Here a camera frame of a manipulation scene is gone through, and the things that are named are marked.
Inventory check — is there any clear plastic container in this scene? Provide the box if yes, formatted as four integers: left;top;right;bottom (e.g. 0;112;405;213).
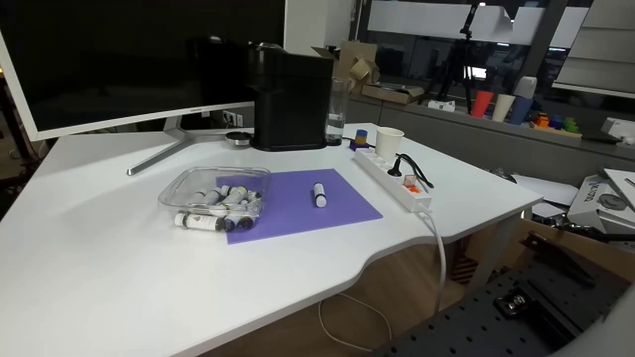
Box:
158;166;272;233

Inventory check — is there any purple mat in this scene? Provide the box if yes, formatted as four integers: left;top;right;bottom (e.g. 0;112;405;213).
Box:
215;169;384;245

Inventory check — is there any white power strip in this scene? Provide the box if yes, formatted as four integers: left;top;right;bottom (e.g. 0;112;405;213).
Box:
353;147;433;213

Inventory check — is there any clear water tank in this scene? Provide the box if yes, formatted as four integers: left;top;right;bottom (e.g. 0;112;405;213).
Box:
325;78;351;147

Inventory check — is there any white paper cup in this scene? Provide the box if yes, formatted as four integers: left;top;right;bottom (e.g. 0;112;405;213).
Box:
375;126;405;161

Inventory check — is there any black coffee machine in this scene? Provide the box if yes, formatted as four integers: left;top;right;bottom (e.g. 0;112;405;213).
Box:
248;42;334;152

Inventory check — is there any round metal drip tray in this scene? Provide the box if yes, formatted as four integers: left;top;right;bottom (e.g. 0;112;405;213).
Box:
225;131;254;147

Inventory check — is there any heap of paint tubes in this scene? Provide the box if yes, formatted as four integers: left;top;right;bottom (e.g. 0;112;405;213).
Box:
174;185;262;232

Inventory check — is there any stack of cardboard boxes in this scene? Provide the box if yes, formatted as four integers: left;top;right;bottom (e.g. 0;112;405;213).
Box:
311;40;426;105

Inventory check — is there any red cup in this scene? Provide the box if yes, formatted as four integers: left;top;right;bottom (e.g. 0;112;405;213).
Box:
470;90;495;119

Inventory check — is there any blue cup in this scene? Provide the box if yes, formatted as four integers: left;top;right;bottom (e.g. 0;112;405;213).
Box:
508;95;534;126

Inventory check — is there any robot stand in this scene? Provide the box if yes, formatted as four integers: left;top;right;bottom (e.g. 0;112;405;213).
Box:
371;255;635;357

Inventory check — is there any white framed curved monitor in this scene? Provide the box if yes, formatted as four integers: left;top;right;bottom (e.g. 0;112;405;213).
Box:
0;0;288;177

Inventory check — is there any white paper sheet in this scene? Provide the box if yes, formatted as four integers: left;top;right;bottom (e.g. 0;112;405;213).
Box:
510;173;580;207

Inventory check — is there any tray of toy blocks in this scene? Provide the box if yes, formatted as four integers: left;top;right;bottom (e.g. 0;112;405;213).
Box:
529;113;583;139

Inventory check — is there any white printed box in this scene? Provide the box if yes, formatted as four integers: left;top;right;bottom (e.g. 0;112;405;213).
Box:
567;168;635;235

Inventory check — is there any window blind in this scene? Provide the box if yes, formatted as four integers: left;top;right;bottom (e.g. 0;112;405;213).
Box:
552;0;635;99

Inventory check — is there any black plug with cable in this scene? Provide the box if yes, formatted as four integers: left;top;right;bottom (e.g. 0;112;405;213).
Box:
386;153;435;189

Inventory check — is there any white cable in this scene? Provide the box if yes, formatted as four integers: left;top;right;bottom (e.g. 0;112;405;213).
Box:
317;203;447;353

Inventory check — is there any camera on tripod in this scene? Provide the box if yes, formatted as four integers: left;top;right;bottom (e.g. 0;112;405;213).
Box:
421;1;487;115

